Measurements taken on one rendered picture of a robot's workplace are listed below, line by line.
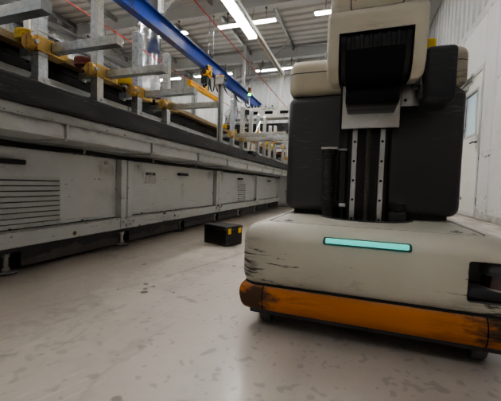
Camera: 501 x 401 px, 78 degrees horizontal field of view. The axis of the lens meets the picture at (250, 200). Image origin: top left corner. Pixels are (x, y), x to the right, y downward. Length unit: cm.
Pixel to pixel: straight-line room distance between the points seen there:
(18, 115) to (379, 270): 118
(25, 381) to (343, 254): 69
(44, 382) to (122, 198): 128
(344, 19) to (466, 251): 59
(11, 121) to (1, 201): 37
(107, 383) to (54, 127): 94
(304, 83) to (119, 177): 118
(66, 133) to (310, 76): 93
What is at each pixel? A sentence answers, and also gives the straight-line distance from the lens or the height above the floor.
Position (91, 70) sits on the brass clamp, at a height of 82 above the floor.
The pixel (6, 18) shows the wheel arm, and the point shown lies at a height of 79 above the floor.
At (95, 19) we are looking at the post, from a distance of 160.
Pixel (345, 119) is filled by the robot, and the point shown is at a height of 58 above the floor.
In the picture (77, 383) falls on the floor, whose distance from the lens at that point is 74.
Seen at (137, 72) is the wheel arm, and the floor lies 82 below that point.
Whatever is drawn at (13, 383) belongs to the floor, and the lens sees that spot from 79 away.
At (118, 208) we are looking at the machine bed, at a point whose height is 22.
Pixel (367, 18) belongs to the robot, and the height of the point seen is 77.
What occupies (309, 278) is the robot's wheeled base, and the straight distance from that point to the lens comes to 79.
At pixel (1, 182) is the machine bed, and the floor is 36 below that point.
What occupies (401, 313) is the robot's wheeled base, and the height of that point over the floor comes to 10.
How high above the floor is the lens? 38
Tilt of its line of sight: 3 degrees down
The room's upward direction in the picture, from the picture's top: 2 degrees clockwise
